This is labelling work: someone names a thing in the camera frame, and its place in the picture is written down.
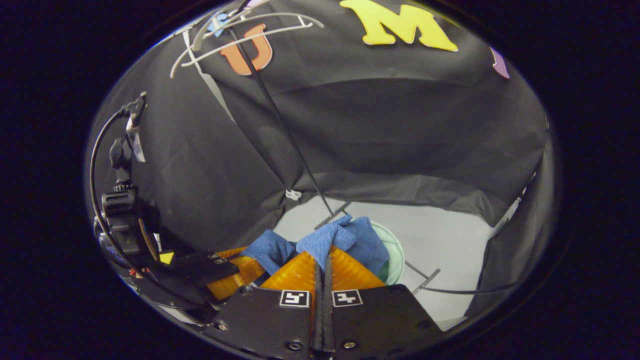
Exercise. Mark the black clothes rack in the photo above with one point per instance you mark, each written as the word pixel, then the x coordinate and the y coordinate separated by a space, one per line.
pixel 280 120

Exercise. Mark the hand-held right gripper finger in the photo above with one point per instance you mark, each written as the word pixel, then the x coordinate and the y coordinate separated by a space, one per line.
pixel 328 320
pixel 317 320

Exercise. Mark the black backdrop cloth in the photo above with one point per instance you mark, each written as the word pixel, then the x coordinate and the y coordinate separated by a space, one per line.
pixel 400 125

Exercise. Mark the white cloth tie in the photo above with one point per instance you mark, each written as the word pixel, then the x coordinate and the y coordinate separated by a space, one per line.
pixel 293 195

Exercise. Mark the white plastic hanger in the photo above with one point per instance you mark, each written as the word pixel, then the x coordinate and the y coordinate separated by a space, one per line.
pixel 315 21
pixel 176 62

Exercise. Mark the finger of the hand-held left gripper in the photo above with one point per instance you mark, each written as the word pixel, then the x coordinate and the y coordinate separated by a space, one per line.
pixel 235 280
pixel 200 257

